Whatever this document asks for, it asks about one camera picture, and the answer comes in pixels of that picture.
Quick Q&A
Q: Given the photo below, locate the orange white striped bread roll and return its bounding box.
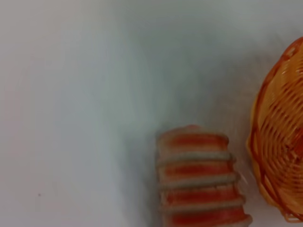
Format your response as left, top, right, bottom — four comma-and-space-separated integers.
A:
155, 125, 253, 227

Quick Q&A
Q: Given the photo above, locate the orange woven plastic basket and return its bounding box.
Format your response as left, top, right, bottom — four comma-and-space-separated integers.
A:
246, 36, 303, 224

